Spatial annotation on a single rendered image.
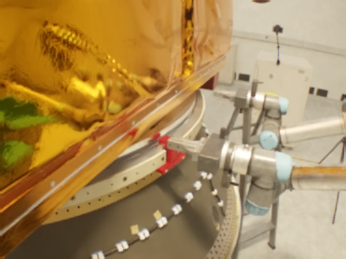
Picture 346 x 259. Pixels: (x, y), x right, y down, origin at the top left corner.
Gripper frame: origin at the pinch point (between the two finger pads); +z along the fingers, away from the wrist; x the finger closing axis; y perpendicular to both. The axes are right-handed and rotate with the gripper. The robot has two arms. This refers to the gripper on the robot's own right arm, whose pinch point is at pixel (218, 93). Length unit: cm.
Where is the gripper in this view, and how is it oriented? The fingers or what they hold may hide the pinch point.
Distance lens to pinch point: 114.1
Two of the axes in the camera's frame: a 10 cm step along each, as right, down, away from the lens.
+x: 3.9, -4.0, 8.3
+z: -9.2, -2.0, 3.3
